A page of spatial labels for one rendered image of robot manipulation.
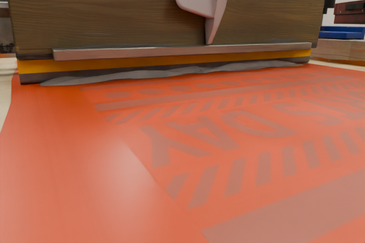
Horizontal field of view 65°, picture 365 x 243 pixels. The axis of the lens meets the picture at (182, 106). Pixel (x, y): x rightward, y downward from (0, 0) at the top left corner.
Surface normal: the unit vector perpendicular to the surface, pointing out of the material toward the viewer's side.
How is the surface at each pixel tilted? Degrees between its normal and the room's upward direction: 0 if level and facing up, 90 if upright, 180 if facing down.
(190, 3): 84
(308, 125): 0
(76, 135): 0
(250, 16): 92
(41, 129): 0
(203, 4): 84
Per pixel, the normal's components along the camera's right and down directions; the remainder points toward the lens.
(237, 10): 0.47, 0.29
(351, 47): -0.88, 0.12
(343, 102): 0.01, -0.96
